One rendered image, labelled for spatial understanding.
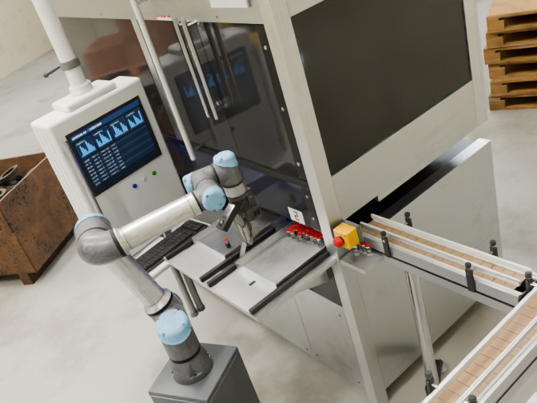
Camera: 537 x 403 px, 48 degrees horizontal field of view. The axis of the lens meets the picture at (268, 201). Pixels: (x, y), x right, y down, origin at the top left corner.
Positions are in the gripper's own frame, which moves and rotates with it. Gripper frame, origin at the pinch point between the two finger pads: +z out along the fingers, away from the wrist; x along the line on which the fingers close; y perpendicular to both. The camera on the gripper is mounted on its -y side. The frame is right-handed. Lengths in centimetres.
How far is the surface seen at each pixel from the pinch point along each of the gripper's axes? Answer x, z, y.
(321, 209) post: -10.6, -1.0, 27.5
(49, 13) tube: 94, -84, -3
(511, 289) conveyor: -77, 16, 40
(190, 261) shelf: 43.5, 21.6, -7.0
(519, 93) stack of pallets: 91, 95, 313
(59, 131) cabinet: 86, -41, -22
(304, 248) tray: 4.5, 21.3, 25.4
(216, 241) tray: 45, 21, 8
